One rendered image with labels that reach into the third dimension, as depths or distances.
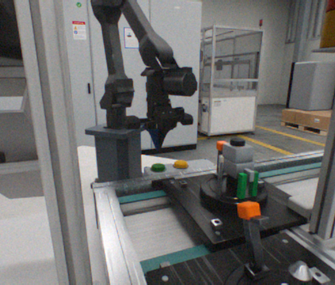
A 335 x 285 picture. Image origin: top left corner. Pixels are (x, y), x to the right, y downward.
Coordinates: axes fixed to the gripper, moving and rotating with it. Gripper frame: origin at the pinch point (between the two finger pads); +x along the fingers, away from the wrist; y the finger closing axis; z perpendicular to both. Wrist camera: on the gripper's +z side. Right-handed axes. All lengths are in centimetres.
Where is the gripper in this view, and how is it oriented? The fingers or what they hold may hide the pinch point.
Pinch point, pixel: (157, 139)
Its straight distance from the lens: 64.7
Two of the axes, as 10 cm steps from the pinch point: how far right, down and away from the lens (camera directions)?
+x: 0.0, 9.6, 2.8
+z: 3.5, 2.6, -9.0
